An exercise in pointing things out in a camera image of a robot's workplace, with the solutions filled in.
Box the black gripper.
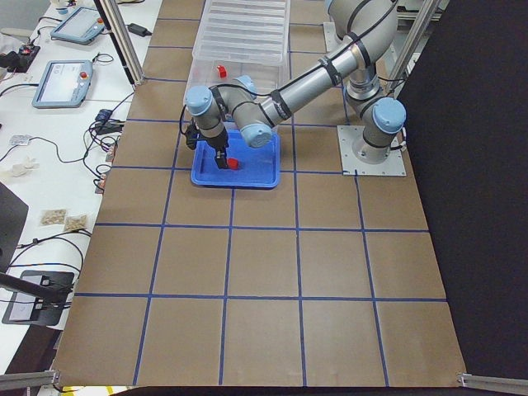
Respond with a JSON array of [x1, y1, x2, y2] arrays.
[[205, 131, 229, 169]]

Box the clear plastic box lid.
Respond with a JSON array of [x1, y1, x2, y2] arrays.
[[192, 0, 290, 66]]

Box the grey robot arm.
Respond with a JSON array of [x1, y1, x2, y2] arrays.
[[180, 0, 407, 169]]

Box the blue plastic tray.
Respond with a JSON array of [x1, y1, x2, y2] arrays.
[[191, 130, 281, 189]]

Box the clear plastic storage box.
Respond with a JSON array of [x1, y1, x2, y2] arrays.
[[182, 57, 289, 125]]

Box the black power adapter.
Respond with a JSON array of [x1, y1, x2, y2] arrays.
[[127, 23, 152, 37]]

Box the near teach pendant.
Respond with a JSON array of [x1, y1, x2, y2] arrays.
[[32, 60, 93, 109]]

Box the teach pendant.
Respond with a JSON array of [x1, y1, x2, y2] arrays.
[[32, 60, 93, 109], [50, 7, 105, 45]]

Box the far teach pendant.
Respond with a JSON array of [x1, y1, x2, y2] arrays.
[[50, 7, 105, 45]]

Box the aluminium frame post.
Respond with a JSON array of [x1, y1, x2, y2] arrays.
[[94, 0, 144, 86]]

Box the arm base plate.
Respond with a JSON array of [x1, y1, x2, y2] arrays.
[[337, 125, 407, 177], [323, 21, 342, 53]]

